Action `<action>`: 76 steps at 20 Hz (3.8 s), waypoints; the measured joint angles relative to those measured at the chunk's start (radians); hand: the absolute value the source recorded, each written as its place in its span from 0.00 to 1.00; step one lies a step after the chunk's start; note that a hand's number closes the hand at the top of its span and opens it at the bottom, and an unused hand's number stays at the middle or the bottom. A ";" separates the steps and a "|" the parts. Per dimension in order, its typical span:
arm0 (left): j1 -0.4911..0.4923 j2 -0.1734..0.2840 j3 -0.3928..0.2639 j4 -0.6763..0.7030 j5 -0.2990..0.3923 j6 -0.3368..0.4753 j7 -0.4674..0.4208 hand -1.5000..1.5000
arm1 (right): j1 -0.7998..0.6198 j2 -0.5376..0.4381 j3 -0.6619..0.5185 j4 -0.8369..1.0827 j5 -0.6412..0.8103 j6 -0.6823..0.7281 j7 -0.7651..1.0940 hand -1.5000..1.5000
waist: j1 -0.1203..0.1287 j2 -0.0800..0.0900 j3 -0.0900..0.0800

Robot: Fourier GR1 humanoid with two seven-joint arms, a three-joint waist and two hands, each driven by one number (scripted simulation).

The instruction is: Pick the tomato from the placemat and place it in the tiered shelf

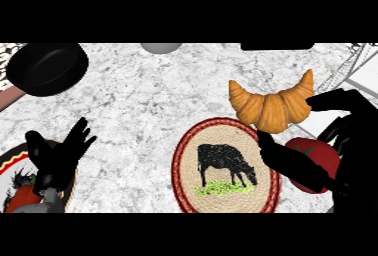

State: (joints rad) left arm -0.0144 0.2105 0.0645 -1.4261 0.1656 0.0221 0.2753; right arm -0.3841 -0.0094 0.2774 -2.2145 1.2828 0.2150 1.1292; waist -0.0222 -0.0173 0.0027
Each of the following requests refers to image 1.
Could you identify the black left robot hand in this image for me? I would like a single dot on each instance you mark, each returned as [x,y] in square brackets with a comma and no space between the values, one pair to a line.
[56,163]

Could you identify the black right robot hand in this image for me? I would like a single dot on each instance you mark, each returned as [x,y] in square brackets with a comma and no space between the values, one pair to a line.
[359,160]

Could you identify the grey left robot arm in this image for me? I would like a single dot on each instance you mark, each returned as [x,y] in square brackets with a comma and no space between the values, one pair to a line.
[41,206]

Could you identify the red tomato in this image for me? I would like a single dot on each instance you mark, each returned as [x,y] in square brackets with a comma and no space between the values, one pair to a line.
[322,155]

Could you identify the oval woven cow placemat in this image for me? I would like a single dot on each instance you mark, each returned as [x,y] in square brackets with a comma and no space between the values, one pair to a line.
[223,196]

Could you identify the white rooster pattern plate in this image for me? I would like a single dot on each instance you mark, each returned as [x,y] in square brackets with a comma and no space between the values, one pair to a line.
[9,186]

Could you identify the golden brown croissant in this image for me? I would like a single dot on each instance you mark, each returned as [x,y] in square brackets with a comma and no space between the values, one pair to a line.
[270,108]

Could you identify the black frying pan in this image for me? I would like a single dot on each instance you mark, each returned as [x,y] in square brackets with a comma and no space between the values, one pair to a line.
[46,68]

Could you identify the white black patterned object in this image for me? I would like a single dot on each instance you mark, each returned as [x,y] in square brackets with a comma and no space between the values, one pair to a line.
[6,55]

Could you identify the black flat appliance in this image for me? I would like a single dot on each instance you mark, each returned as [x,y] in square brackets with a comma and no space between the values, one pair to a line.
[276,46]

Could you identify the grey round object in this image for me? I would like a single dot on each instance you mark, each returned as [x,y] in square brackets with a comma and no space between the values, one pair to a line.
[159,47]

